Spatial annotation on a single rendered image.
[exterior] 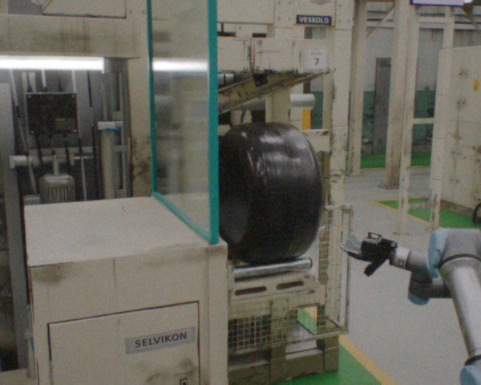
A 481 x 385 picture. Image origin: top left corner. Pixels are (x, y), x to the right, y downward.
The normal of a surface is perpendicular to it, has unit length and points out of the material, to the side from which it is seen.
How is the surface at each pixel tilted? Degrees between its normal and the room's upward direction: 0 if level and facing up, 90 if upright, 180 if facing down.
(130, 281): 90
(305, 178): 69
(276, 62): 90
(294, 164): 58
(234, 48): 90
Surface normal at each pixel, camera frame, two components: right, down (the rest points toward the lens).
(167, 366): 0.36, 0.18
